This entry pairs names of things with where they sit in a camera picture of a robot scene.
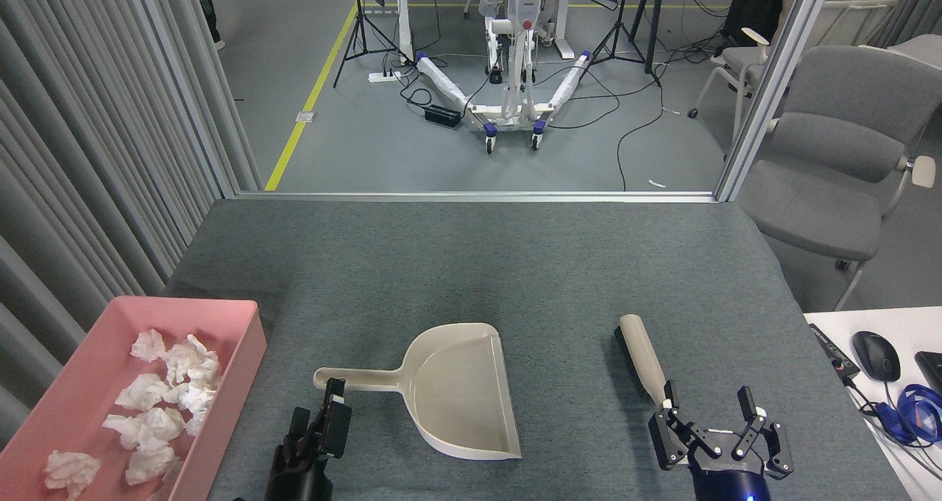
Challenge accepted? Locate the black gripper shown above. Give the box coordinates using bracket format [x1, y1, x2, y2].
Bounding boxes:
[648, 381, 795, 501]
[263, 377, 353, 501]

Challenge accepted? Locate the beige brush with black bristles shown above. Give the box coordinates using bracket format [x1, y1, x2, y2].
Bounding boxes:
[615, 314, 676, 408]

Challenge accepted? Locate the beige plastic dustpan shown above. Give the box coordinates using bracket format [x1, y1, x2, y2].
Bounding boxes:
[314, 323, 523, 461]

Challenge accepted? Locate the pink plastic bin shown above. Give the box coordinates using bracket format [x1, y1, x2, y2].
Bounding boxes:
[0, 296, 268, 501]

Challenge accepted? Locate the black labelled device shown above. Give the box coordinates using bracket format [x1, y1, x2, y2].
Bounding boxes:
[808, 323, 861, 384]

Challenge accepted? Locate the black computer mouse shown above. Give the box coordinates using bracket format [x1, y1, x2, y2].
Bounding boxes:
[852, 331, 901, 383]

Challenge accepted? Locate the white side table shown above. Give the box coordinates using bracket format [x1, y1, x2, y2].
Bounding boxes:
[804, 307, 942, 501]

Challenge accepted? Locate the grey padded chair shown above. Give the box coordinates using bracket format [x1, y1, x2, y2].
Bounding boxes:
[736, 45, 942, 312]

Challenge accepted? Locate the grey pleated curtain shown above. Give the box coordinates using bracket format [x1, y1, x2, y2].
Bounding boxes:
[0, 0, 262, 447]

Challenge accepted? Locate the grey chair with white armrest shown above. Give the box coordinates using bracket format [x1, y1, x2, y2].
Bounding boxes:
[688, 26, 773, 149]

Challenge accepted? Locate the white stand on wheels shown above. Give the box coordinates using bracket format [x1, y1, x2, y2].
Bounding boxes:
[414, 0, 593, 154]

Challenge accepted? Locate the black tripod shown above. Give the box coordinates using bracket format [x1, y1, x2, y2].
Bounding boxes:
[589, 0, 661, 86]
[333, 0, 413, 88]

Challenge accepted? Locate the black vertical stand pole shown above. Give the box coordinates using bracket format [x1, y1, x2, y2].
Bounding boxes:
[643, 0, 667, 75]

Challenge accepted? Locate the blue lanyard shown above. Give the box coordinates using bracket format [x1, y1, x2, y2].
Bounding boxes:
[876, 384, 942, 445]

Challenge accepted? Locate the silver aluminium rail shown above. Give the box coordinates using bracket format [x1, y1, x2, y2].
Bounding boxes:
[234, 191, 718, 205]

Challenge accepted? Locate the black floor cable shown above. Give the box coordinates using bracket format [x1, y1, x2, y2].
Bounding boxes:
[537, 60, 665, 191]

